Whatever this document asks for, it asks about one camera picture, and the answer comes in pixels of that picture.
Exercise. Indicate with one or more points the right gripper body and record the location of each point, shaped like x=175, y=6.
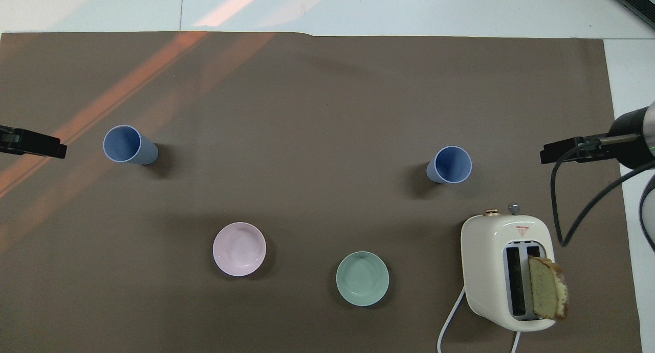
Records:
x=628, y=138

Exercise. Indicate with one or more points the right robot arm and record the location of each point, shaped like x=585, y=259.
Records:
x=650, y=133

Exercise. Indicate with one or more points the slice of bread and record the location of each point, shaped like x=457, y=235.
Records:
x=547, y=289

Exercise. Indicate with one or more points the blue plastic cup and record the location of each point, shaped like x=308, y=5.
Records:
x=453, y=164
x=123, y=144

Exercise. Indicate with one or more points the cream white toaster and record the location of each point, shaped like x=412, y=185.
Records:
x=483, y=271

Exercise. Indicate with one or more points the green bowl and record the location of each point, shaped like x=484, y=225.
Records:
x=362, y=279

